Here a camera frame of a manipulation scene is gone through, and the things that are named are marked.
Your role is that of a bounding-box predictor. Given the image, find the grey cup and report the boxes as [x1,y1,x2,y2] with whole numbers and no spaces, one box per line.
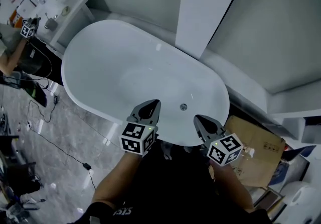
[44,13,59,30]

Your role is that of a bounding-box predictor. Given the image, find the white paper roll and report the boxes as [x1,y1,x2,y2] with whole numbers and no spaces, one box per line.
[280,181,321,224]

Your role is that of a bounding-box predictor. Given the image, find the person's left forearm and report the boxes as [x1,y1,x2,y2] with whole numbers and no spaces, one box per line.
[92,152,143,210]

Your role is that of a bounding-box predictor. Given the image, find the person's right forearm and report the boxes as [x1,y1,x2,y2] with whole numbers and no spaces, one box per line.
[208,162,254,213]

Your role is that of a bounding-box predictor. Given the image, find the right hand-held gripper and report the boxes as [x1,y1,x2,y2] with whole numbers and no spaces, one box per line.
[193,114,243,167]

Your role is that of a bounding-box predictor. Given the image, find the plain brown cardboard box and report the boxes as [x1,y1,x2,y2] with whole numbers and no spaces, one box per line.
[224,115,286,188]

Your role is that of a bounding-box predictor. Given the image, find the person's black clothing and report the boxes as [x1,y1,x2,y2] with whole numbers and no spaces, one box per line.
[66,140,274,224]

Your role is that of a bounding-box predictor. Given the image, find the white bathtub with dark shell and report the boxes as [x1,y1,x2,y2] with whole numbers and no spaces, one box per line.
[61,19,230,147]

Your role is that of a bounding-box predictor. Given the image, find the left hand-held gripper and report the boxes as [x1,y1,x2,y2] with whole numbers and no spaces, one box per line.
[118,99,162,157]

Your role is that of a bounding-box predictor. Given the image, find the orange bag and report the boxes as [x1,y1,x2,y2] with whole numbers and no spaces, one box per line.
[9,9,23,29]

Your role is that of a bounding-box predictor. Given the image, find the black floor cable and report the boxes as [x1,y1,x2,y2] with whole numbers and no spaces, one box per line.
[26,77,97,191]

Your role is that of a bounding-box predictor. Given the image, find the white vanity cabinet with sink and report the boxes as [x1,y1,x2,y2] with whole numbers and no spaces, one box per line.
[16,0,90,51]

